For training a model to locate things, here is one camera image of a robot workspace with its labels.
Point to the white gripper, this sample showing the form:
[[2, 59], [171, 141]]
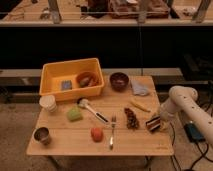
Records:
[[164, 119]]

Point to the striped brown eraser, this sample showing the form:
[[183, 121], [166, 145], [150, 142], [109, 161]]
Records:
[[153, 124]]

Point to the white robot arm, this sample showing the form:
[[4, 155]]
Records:
[[184, 98]]

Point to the white paper cup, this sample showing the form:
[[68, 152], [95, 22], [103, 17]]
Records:
[[48, 102]]

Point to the metal cup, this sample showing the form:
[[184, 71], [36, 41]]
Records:
[[42, 135]]

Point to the yellow banana toy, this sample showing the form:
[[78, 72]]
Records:
[[139, 105]]

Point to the black power box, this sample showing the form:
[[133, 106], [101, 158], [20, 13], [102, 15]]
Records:
[[193, 133]]

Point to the brown grape bunch toy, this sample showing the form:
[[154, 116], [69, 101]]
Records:
[[132, 121]]

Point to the wooden folding table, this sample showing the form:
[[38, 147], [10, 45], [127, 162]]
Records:
[[91, 137]]

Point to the gray cloth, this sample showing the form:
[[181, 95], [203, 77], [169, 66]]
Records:
[[138, 88]]

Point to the metal fork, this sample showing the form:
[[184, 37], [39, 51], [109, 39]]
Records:
[[113, 125]]

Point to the dark red bowl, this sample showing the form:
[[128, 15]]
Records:
[[119, 81]]

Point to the orange ball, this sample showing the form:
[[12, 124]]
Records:
[[97, 134]]

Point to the green soft toy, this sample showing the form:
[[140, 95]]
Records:
[[74, 114]]

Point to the orange bowl in bin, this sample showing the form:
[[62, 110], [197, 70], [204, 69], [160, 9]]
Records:
[[87, 79]]

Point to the yellow plastic bin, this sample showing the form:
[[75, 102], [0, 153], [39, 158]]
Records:
[[54, 73]]

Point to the blue sponge in bin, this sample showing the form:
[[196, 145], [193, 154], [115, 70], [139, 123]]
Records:
[[66, 85]]

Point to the white black handled brush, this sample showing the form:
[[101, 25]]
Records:
[[84, 103]]

